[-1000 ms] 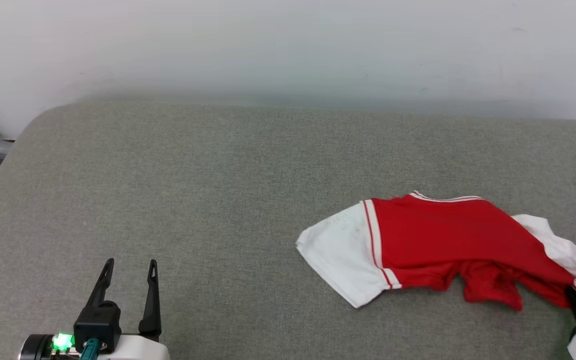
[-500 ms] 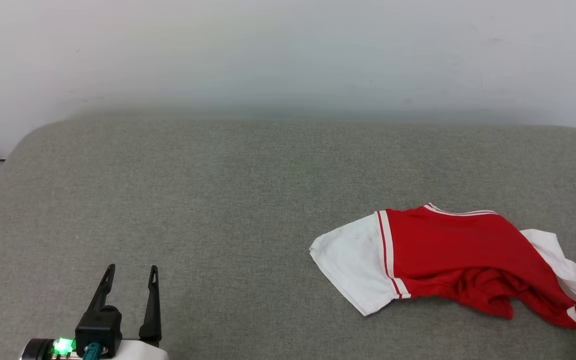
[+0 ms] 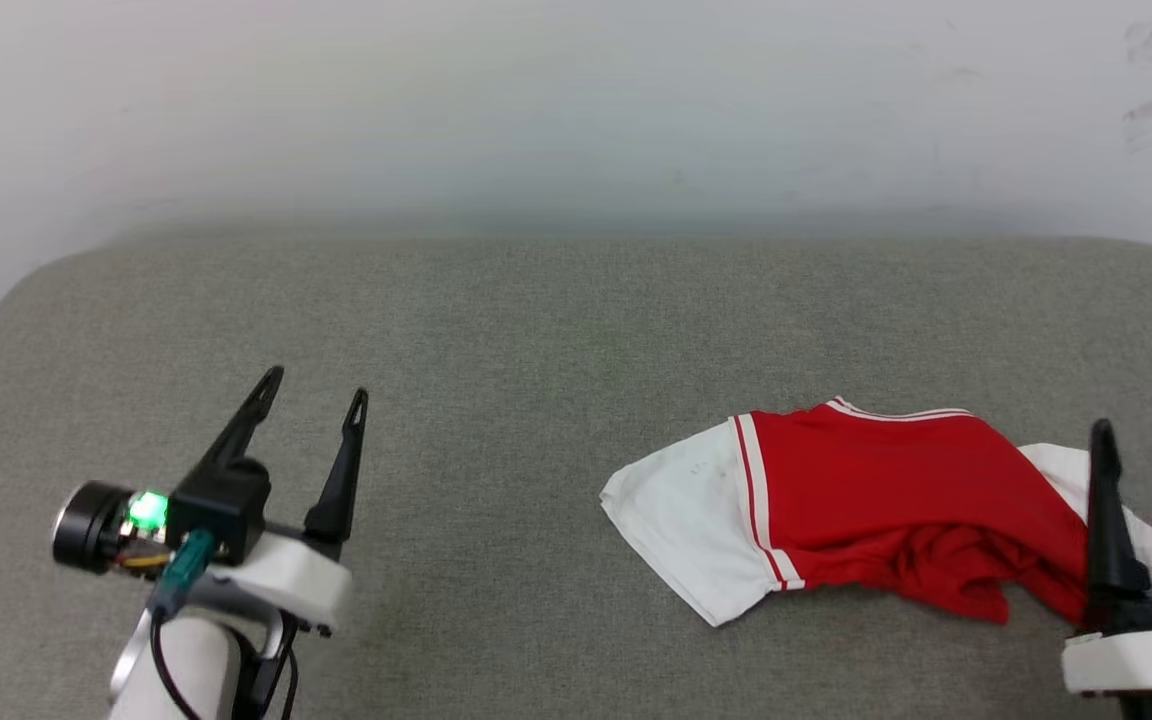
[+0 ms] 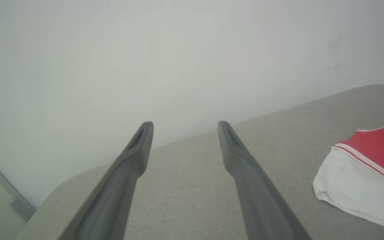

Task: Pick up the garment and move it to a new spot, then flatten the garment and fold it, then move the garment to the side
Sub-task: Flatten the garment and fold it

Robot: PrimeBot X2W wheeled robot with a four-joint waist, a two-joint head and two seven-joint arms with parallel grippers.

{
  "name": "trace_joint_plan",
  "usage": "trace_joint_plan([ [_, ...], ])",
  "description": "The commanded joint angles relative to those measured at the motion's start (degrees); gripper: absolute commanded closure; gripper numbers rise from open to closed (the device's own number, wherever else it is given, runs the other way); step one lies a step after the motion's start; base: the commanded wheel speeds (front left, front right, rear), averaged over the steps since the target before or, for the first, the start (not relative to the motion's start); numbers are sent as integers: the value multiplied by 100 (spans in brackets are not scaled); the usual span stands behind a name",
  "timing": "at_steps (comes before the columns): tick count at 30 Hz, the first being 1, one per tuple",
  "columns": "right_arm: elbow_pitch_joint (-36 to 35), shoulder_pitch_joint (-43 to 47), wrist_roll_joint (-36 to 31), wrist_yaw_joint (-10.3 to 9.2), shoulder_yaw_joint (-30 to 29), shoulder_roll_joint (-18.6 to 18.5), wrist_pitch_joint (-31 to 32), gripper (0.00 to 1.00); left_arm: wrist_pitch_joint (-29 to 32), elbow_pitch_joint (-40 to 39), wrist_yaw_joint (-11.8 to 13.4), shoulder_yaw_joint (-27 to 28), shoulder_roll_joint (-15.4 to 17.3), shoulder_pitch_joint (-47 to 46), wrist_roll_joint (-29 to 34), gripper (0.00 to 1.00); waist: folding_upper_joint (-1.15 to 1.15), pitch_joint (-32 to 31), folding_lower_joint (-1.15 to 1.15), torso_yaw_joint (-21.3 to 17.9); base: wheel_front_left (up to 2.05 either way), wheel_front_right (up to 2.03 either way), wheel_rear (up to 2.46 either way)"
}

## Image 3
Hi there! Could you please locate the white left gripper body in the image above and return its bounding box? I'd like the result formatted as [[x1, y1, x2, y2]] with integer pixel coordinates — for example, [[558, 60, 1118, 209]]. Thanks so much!
[[211, 532, 353, 633]]

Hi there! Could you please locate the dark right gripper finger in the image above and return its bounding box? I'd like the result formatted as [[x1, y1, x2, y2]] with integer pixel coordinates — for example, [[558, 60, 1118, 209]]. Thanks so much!
[[1086, 419, 1152, 601]]

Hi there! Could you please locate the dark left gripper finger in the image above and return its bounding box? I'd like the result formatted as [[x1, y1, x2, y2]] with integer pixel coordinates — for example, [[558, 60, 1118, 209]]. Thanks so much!
[[198, 366, 285, 483], [304, 388, 369, 549]]

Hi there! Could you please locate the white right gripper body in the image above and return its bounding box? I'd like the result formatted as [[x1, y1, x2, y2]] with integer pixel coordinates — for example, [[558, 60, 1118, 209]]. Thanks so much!
[[1061, 590, 1152, 695]]

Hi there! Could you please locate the red and white t-shirt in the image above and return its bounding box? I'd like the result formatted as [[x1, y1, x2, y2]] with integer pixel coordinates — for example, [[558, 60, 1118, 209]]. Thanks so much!
[[599, 397, 1152, 628]]

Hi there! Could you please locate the grey fabric sofa seat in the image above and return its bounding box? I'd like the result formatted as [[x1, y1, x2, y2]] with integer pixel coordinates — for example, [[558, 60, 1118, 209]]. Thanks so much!
[[0, 230, 1152, 720]]

